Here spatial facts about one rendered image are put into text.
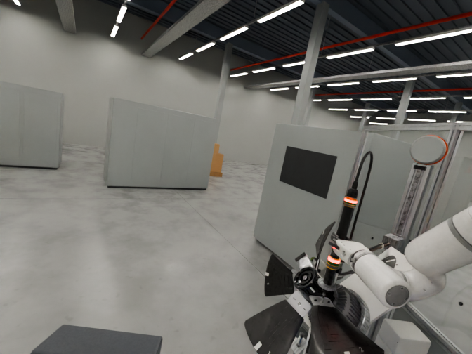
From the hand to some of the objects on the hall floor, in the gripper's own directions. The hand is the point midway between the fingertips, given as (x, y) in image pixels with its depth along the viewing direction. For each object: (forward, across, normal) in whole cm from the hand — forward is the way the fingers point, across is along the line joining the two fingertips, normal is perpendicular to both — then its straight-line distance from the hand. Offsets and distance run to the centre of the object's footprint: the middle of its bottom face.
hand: (340, 238), depth 91 cm
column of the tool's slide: (+39, -59, +147) cm, 163 cm away
